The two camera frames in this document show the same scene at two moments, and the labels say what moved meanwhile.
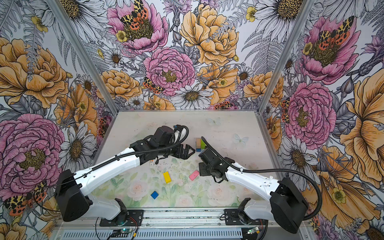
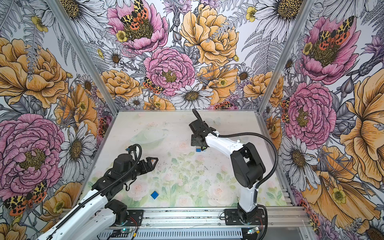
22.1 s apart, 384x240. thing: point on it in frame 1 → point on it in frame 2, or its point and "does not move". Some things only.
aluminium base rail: x=166 y=217 does not move
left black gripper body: x=176 y=152 → x=140 y=168
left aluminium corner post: x=68 y=29 does not move
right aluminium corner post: x=304 y=12 does not move
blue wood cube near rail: x=154 y=195 does not move
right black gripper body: x=205 y=170 → x=195 y=141
